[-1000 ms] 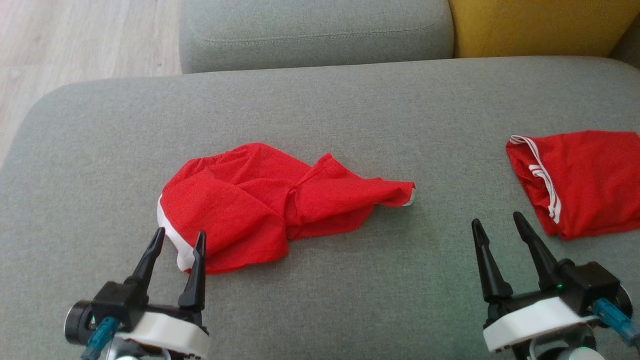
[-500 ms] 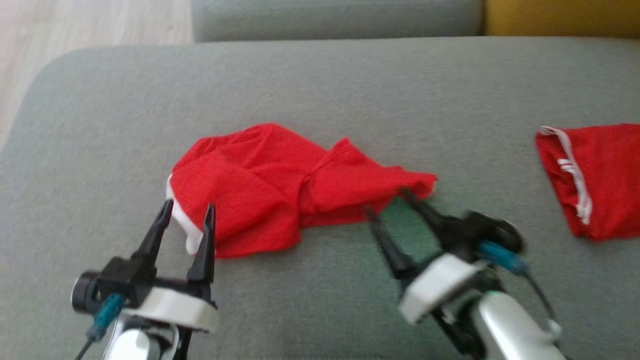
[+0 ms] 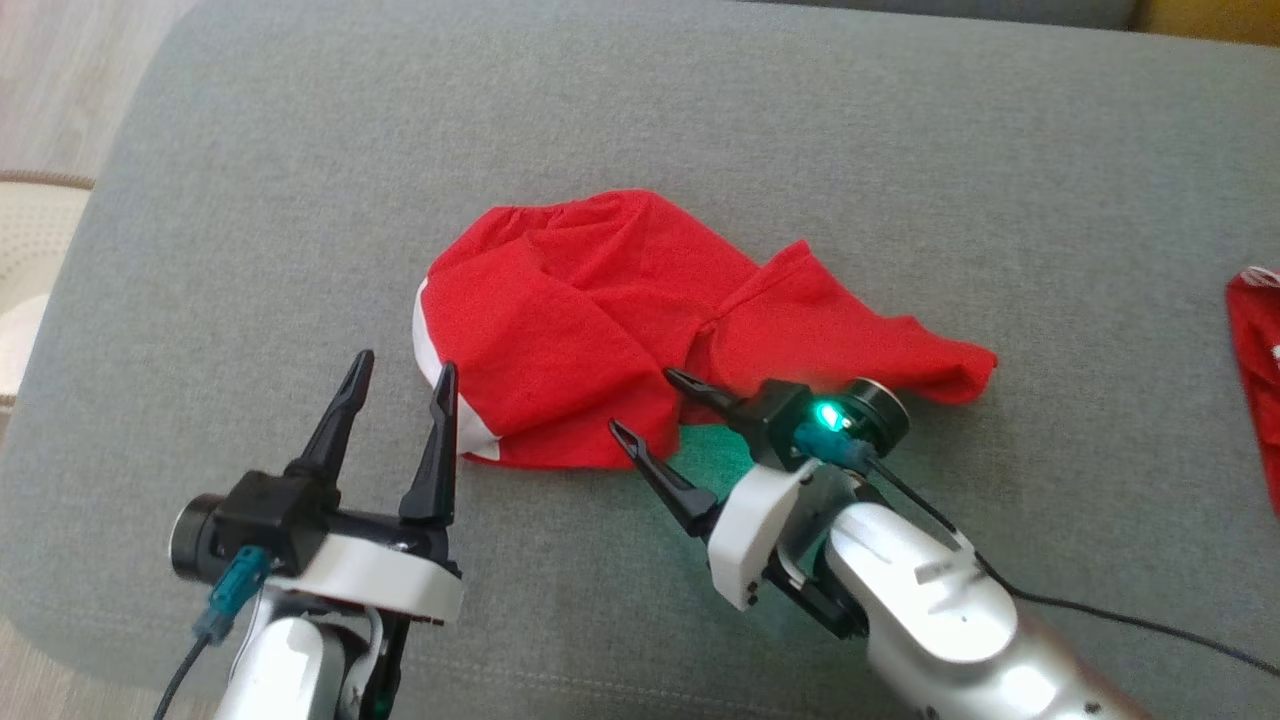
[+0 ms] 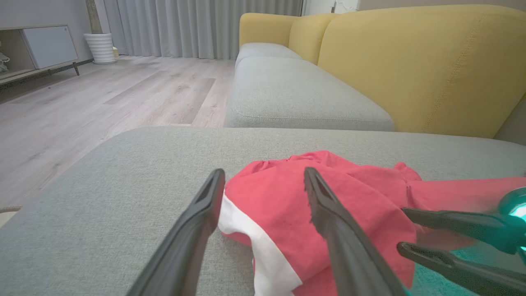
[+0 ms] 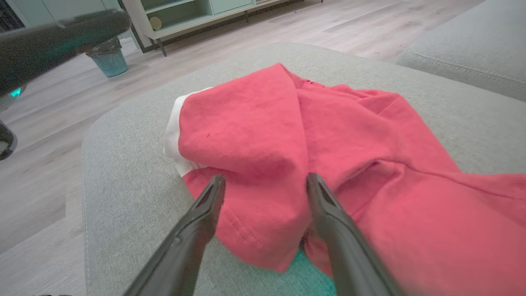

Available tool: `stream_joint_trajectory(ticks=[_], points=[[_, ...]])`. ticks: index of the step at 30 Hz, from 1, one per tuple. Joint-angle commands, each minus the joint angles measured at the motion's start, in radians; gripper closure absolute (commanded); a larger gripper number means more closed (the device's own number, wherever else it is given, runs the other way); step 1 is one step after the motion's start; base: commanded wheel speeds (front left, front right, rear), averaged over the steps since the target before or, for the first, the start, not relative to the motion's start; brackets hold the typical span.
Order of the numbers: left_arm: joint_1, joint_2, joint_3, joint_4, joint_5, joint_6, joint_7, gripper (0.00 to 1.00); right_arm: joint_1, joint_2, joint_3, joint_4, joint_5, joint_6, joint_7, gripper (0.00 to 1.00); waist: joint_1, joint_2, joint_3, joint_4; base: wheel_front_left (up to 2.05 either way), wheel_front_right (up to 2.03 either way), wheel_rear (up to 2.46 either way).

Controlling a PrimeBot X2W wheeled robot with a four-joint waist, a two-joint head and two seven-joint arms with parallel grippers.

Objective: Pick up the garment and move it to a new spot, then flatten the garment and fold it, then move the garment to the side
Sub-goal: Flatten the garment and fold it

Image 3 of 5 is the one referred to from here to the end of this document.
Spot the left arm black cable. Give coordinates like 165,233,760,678
152,630,217,720

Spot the white laundry basket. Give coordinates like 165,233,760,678
0,169,97,413

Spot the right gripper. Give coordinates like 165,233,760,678
608,367,837,613

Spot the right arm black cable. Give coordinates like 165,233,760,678
864,455,1280,679

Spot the right teal cable connector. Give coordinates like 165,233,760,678
794,420,877,474

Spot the teal cable connector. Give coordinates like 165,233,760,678
794,420,877,474
192,545,272,644

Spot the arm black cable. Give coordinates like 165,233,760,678
152,630,217,720
864,455,1280,679

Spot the yellow sofa backrest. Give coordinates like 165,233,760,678
1135,0,1280,48

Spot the left teal cable connector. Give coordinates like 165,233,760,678
192,545,272,644

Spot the red shorts white waistband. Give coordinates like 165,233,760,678
411,187,1000,472

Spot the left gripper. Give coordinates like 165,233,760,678
212,349,466,628

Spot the red basketball jersey white trim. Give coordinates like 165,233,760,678
1225,264,1280,517

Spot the yellow and grey sofa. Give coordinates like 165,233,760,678
0,0,1280,720

